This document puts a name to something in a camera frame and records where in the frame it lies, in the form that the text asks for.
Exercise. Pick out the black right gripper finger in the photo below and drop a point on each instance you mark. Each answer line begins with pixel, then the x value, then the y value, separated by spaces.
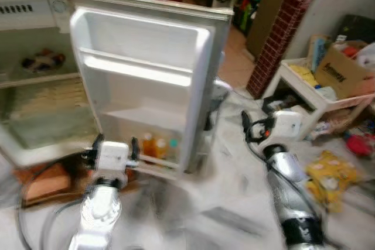
pixel 246 120

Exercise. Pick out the yellow printed snack bag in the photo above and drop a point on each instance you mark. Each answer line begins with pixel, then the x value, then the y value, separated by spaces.
pixel 331 177

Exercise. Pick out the brown wooden door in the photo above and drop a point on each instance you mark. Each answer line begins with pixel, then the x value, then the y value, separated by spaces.
pixel 269 10

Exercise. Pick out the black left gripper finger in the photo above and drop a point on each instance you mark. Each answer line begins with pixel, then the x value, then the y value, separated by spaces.
pixel 135 147
pixel 98 139

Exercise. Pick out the brown cardboard box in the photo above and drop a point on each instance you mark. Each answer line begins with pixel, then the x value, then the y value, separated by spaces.
pixel 343 74

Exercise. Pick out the low white shelf rack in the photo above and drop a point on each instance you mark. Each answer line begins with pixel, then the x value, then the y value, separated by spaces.
pixel 310 100

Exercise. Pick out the small teal capped item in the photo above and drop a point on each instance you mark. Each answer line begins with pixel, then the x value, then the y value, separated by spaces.
pixel 173 143

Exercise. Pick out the dark food bag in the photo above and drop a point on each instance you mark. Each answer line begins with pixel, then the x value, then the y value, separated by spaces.
pixel 42 61

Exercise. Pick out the white fridge door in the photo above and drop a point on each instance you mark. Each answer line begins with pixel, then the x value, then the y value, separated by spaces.
pixel 146 68

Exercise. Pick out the yellow packet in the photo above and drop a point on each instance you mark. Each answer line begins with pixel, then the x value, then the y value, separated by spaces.
pixel 304 75

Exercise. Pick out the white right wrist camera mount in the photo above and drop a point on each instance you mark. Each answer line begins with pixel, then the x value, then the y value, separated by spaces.
pixel 287 124

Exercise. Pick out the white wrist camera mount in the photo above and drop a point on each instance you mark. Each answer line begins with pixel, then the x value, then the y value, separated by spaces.
pixel 113 155
pixel 287 124

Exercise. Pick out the red plastic item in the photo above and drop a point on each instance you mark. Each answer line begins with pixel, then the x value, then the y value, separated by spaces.
pixel 358 144

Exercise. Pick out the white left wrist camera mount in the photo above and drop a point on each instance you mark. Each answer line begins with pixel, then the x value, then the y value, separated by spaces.
pixel 113 155

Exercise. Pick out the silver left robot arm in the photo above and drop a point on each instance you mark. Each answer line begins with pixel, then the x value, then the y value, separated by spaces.
pixel 99 209

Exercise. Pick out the black bag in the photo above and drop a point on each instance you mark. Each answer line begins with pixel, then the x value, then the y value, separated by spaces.
pixel 357 27

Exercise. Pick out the orange drink bottle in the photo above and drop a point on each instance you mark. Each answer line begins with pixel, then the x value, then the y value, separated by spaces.
pixel 147 146
pixel 161 149

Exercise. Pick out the white fridge body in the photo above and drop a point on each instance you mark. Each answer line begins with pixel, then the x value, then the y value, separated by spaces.
pixel 35 115

